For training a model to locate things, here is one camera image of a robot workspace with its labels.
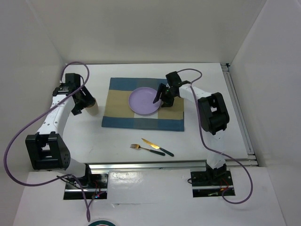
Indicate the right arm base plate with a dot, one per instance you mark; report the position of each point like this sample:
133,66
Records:
203,187

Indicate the beige paper cup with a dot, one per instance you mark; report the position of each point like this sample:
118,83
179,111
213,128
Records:
93,109

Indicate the gold fork green handle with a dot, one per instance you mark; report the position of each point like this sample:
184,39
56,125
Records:
138,147

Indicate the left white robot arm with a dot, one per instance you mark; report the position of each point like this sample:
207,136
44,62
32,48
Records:
46,148

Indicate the gold knife green handle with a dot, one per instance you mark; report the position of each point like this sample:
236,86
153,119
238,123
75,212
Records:
158,147

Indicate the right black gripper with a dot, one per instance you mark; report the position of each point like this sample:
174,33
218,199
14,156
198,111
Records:
160,90

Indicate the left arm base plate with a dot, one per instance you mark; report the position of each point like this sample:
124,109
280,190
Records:
94,187

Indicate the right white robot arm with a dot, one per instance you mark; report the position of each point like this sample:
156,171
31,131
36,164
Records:
213,118

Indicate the green round sticker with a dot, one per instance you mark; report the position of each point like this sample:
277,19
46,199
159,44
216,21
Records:
101,222

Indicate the blue tan checked placemat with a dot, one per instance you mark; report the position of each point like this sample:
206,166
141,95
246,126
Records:
118,114

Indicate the purple plate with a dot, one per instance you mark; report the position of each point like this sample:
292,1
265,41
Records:
141,100

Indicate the aluminium right side rail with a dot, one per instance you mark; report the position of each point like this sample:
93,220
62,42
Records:
252,160

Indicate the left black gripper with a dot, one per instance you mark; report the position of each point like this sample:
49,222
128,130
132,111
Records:
88,100

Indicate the aluminium front rail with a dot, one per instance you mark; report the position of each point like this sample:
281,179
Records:
152,165

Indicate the aluminium rail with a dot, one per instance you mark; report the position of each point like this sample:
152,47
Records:
252,160
152,165

